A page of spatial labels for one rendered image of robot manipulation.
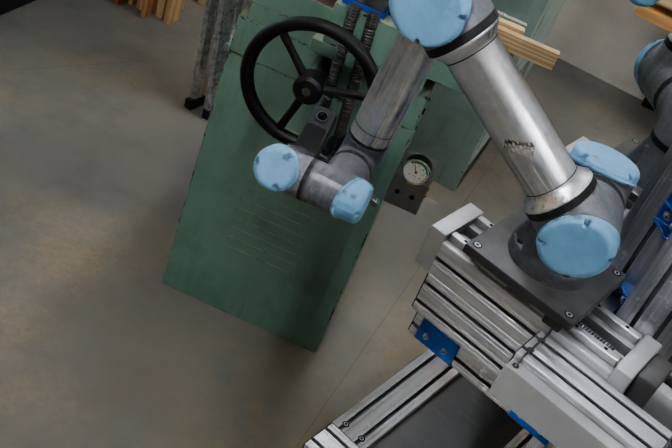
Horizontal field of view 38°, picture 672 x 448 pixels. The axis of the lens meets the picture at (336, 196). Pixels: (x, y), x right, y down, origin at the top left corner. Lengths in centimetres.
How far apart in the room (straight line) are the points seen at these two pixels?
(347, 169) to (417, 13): 35
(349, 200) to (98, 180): 139
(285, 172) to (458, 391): 92
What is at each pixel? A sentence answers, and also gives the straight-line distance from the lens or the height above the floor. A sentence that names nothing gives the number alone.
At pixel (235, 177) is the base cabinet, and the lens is 231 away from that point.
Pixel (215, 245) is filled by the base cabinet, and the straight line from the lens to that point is 244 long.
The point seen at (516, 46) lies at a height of 92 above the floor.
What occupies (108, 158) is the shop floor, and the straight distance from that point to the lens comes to 295.
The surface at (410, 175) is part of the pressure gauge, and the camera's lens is 210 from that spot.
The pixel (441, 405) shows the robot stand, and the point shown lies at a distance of 228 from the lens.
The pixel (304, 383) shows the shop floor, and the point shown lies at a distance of 247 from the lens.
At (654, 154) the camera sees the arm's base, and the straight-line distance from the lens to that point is 209.
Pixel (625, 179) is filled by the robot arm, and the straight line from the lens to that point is 159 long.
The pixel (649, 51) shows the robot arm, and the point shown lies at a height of 101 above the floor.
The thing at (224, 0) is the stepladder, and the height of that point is 41.
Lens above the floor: 176
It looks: 35 degrees down
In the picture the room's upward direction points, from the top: 22 degrees clockwise
